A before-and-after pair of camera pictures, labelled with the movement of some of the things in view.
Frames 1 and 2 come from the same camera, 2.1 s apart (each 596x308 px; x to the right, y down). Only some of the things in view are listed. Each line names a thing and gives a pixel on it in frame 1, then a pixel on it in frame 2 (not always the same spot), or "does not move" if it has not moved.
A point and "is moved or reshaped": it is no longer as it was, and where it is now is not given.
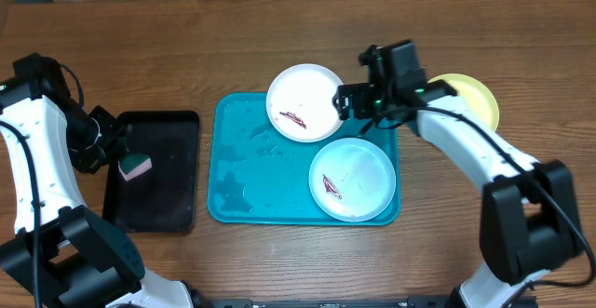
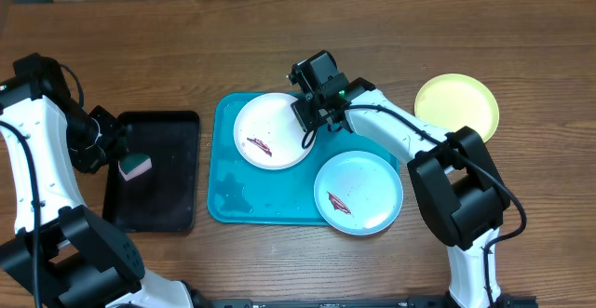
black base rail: [340, 302] does not move
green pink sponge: [133, 164] does not move
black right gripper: [366, 93] → [308, 113]
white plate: [300, 104] is moved or reshaped
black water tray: [165, 197] does not move
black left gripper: [92, 160] does not move
